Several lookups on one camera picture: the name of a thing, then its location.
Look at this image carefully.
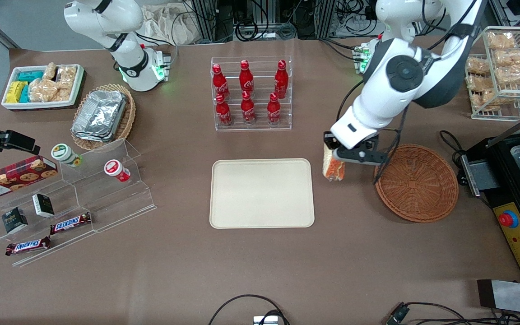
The clear acrylic stepped display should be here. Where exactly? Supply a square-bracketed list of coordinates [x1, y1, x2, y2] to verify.
[0, 139, 157, 268]

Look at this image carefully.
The red tartan cookie box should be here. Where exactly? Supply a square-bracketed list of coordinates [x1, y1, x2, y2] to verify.
[0, 156, 58, 201]

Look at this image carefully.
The white rectangular snack bin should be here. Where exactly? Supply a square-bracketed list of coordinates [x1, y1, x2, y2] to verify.
[1, 64, 85, 111]

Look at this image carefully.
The clear acrylic bottle rack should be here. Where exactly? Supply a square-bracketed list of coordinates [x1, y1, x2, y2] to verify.
[210, 56, 293, 131]

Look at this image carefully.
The green lid yogurt cup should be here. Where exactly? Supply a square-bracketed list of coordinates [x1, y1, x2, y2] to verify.
[51, 144, 83, 168]

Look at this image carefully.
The small black box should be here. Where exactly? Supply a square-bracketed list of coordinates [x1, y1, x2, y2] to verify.
[32, 194, 55, 218]
[2, 207, 28, 234]

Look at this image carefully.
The red cola bottle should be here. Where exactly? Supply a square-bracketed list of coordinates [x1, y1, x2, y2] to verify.
[241, 91, 256, 125]
[239, 60, 255, 95]
[215, 93, 233, 126]
[267, 93, 282, 125]
[212, 64, 231, 100]
[274, 60, 289, 99]

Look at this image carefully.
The beige plastic tray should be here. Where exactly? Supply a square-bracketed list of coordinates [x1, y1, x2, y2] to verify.
[209, 158, 316, 229]

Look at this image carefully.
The grey metal plate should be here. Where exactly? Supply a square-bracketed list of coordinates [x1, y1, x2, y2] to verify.
[477, 279, 520, 316]

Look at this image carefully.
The black aluminium frame rack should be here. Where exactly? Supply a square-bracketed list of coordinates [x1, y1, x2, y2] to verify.
[189, 0, 378, 42]

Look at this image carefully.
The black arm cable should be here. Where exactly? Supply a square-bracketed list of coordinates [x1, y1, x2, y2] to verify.
[337, 79, 409, 186]

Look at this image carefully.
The black power cable with plug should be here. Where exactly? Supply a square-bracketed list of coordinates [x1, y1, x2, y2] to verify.
[439, 130, 469, 186]

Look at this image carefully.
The black cable with connector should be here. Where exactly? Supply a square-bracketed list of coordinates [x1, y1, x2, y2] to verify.
[385, 302, 520, 325]

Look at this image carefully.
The triangular sandwich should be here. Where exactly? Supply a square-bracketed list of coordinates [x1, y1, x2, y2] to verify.
[322, 144, 346, 182]

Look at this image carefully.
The thin black cable loop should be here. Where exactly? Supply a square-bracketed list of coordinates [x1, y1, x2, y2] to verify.
[208, 294, 290, 325]

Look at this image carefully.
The oval light wicker basket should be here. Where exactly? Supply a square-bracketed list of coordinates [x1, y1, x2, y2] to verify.
[70, 84, 136, 152]

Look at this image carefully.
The yellow snack packet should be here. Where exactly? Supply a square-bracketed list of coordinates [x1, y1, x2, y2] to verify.
[6, 81, 28, 104]

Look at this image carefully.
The red emergency stop button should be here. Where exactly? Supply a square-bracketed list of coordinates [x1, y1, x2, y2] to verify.
[498, 210, 519, 229]

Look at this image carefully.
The beige cloth bag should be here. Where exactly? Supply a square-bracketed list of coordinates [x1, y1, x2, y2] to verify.
[142, 4, 197, 46]

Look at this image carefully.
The brown chocolate bar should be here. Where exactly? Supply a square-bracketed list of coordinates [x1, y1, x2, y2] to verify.
[50, 212, 92, 235]
[5, 236, 51, 256]

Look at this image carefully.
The stack of foil containers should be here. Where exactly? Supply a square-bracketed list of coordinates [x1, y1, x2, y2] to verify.
[71, 90, 128, 143]

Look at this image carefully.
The red lid yogurt cup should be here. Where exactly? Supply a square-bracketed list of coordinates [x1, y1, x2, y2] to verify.
[104, 159, 131, 183]

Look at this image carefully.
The round brown wicker basket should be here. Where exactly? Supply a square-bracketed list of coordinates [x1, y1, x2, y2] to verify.
[374, 144, 459, 223]

